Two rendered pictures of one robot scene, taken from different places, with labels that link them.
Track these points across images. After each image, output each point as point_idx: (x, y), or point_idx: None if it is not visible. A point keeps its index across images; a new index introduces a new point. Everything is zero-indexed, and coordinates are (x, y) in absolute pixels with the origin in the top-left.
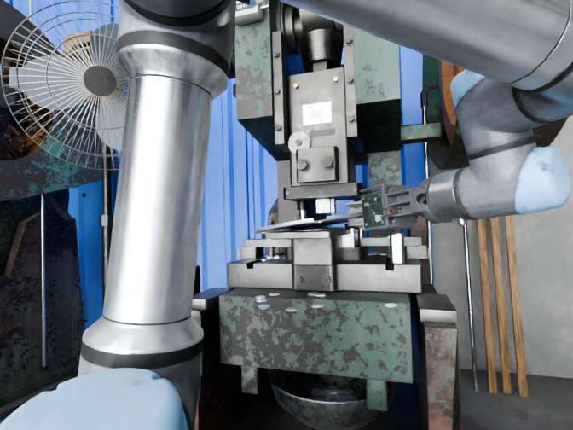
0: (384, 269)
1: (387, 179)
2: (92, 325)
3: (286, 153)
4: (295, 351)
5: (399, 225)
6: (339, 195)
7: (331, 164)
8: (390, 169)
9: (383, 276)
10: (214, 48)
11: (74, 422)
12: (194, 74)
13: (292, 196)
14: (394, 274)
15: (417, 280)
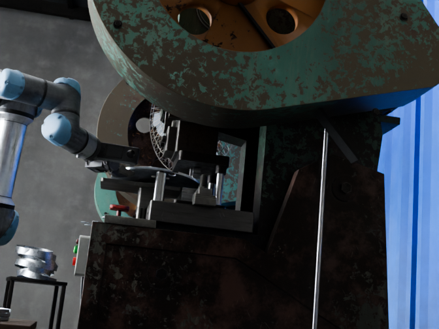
0: (148, 207)
1: (262, 146)
2: None
3: (228, 138)
4: None
5: (93, 166)
6: (176, 162)
7: (162, 140)
8: (263, 136)
9: (147, 211)
10: (8, 108)
11: None
12: (4, 117)
13: (172, 169)
14: (148, 209)
15: (149, 211)
